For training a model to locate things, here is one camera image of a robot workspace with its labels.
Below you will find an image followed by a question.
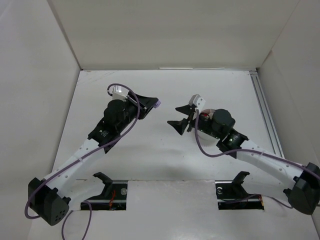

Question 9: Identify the lavender 2x2 lego brick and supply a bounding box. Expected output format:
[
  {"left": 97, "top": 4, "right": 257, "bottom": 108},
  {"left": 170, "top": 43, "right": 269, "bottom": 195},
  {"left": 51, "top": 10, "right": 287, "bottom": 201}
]
[{"left": 153, "top": 100, "right": 161, "bottom": 109}]

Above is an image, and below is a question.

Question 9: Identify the white round divided container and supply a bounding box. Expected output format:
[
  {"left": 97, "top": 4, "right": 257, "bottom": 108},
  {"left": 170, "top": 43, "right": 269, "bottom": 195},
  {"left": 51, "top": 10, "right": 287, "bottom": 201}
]
[{"left": 194, "top": 108, "right": 219, "bottom": 148}]

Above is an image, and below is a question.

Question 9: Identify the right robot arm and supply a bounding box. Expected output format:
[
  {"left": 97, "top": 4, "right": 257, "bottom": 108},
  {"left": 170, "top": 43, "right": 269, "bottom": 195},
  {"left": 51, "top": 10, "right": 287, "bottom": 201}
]
[{"left": 167, "top": 105, "right": 320, "bottom": 215}]

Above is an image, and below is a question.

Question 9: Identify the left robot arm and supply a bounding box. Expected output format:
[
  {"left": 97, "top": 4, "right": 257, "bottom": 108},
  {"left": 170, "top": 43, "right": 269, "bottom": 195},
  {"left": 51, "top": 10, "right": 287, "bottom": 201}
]
[{"left": 24, "top": 91, "right": 160, "bottom": 226}]

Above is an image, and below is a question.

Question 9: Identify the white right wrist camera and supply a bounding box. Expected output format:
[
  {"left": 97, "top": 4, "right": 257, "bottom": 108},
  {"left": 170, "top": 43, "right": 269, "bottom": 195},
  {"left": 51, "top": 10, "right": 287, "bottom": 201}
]
[{"left": 188, "top": 94, "right": 206, "bottom": 112}]

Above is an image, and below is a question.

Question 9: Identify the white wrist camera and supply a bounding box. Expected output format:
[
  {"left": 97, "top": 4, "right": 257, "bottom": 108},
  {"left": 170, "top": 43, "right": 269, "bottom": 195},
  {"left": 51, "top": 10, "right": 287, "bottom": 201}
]
[
  {"left": 107, "top": 85, "right": 127, "bottom": 102},
  {"left": 188, "top": 94, "right": 206, "bottom": 112}
]

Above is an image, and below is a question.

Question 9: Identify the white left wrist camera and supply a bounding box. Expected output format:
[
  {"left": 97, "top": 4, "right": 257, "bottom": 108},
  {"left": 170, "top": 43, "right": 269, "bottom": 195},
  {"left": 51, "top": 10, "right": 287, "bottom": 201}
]
[{"left": 107, "top": 85, "right": 127, "bottom": 102}]

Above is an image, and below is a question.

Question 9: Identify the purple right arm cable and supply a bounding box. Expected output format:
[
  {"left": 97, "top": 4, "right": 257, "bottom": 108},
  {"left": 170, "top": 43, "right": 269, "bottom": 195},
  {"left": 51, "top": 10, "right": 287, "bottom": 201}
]
[{"left": 194, "top": 109, "right": 320, "bottom": 210}]

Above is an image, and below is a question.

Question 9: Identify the aluminium rail right side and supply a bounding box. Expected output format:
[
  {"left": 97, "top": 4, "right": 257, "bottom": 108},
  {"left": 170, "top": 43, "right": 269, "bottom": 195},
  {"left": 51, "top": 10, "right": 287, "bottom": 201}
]
[{"left": 249, "top": 70, "right": 284, "bottom": 157}]

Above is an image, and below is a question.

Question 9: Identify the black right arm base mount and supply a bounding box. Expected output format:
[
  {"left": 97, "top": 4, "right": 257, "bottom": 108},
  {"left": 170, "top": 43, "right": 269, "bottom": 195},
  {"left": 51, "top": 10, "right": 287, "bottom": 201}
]
[{"left": 215, "top": 171, "right": 265, "bottom": 211}]

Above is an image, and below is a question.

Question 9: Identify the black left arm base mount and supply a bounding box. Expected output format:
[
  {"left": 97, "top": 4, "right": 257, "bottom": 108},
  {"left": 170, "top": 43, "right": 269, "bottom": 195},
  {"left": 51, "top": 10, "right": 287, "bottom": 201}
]
[{"left": 87, "top": 172, "right": 128, "bottom": 211}]

